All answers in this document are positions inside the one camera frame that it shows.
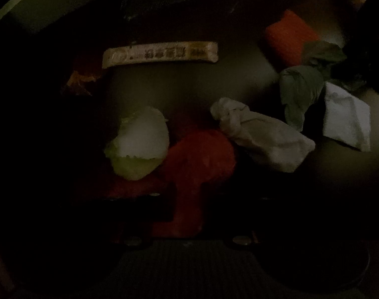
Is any dark red crumpled wrapper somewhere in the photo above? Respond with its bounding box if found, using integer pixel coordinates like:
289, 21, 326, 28
108, 130, 235, 238

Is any beige printed wrapper strip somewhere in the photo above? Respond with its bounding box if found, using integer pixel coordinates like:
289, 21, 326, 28
102, 41, 219, 69

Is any white knotted tissue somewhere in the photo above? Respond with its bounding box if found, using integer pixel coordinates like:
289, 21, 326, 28
210, 97, 315, 173

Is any dark green crumpled wrapper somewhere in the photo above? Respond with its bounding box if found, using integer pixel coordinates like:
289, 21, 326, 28
279, 41, 346, 132

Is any orange red wrapper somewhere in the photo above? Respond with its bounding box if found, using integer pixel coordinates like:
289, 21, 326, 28
265, 10, 320, 66

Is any white folded paper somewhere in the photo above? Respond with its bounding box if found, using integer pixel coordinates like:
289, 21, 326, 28
323, 82, 371, 152

